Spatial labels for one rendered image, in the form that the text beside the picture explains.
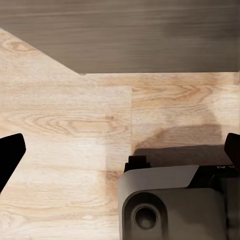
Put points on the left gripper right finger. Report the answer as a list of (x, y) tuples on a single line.
[(232, 149)]

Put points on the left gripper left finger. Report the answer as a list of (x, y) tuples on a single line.
[(12, 149)]

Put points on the dishwasher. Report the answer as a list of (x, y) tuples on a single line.
[(130, 36)]

